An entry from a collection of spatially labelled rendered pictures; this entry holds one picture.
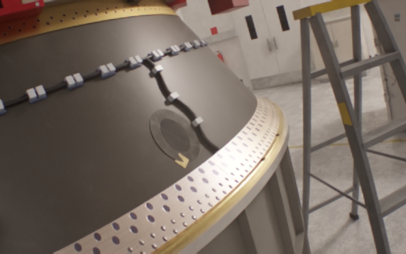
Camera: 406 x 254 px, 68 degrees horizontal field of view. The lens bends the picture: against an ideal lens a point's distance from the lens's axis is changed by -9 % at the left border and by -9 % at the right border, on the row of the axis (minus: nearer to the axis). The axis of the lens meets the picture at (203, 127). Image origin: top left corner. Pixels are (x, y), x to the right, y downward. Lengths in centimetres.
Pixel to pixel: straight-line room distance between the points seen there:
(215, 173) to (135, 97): 24
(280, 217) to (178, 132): 40
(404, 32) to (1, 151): 359
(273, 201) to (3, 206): 66
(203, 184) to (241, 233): 17
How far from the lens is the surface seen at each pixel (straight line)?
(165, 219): 62
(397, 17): 375
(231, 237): 75
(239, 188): 70
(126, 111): 70
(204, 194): 67
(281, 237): 100
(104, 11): 88
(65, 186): 61
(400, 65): 172
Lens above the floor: 147
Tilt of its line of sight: 13 degrees down
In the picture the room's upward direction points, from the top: 17 degrees counter-clockwise
